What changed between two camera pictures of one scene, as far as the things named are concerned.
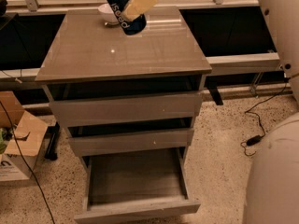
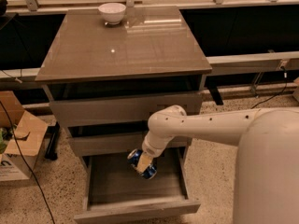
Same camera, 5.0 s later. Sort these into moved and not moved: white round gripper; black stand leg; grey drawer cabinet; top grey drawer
Moved: white round gripper
Not moved: grey drawer cabinet; top grey drawer; black stand leg
